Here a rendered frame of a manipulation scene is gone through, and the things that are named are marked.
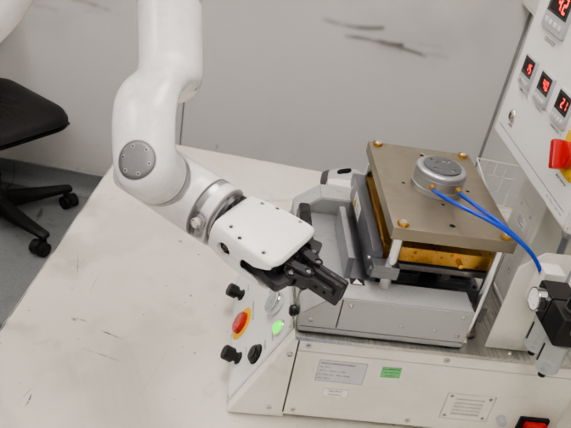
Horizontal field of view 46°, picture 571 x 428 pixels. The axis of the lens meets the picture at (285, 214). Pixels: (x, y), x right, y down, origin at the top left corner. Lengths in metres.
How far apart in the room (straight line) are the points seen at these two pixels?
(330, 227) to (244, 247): 0.40
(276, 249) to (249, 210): 0.07
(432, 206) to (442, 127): 1.71
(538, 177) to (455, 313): 0.23
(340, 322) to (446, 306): 0.15
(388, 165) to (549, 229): 0.27
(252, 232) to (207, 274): 0.57
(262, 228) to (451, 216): 0.31
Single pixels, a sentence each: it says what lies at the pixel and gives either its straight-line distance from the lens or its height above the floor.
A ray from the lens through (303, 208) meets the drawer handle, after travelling 1.12.
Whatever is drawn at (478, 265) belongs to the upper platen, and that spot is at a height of 1.04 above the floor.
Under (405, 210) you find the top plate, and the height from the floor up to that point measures 1.11.
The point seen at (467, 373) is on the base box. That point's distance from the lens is 1.09.
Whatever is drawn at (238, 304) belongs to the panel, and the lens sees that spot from 1.26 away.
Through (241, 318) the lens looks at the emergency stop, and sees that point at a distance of 1.18.
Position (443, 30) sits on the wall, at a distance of 2.58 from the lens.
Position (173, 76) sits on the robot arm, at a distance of 0.85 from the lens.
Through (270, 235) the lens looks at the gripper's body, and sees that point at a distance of 0.80.
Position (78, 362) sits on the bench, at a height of 0.75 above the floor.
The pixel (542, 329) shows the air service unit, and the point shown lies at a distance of 0.99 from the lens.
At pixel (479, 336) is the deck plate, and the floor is 0.93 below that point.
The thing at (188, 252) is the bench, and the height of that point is 0.75.
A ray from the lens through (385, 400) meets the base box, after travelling 1.10.
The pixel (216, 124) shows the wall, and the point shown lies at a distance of 2.73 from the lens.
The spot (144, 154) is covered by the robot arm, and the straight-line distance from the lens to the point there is 0.78.
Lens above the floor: 1.58
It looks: 31 degrees down
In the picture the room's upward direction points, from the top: 11 degrees clockwise
